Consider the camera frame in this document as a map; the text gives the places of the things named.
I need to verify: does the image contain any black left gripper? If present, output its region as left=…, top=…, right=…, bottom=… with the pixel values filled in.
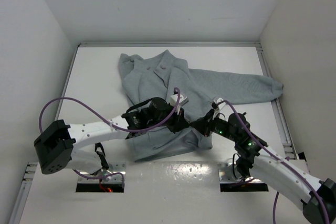
left=148, top=101, right=189, bottom=133

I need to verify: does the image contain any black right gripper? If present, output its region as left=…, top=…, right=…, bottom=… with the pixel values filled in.
left=190, top=109, right=238, bottom=143

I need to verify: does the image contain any grey zip jacket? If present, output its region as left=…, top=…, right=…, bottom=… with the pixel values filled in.
left=118, top=50, right=283, bottom=162

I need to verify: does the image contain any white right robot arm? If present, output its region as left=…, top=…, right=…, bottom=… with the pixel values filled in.
left=191, top=112, right=335, bottom=223

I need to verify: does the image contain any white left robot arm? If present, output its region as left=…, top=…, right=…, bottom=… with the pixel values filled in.
left=34, top=94, right=189, bottom=175

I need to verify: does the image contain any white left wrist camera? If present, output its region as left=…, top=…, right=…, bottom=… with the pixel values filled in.
left=170, top=93, right=189, bottom=113

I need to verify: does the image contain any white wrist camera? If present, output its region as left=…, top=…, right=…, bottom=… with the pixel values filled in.
left=170, top=93, right=189, bottom=113
left=212, top=98, right=226, bottom=118

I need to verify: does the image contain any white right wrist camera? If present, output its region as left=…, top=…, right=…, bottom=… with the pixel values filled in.
left=212, top=98, right=226, bottom=118

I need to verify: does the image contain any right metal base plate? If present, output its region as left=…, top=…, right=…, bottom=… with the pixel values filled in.
left=217, top=162, right=264, bottom=185

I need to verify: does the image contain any metal base plate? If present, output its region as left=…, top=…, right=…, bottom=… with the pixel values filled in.
left=217, top=162, right=264, bottom=185
left=77, top=162, right=126, bottom=185

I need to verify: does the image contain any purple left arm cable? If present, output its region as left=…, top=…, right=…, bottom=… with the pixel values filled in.
left=39, top=87, right=181, bottom=183

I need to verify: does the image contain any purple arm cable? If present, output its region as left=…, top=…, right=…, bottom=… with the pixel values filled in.
left=212, top=100, right=330, bottom=224
left=39, top=87, right=181, bottom=183

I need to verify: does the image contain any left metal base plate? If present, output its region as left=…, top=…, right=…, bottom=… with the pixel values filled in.
left=77, top=162, right=126, bottom=185

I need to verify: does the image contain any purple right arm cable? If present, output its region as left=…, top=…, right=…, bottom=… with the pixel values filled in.
left=212, top=100, right=330, bottom=224

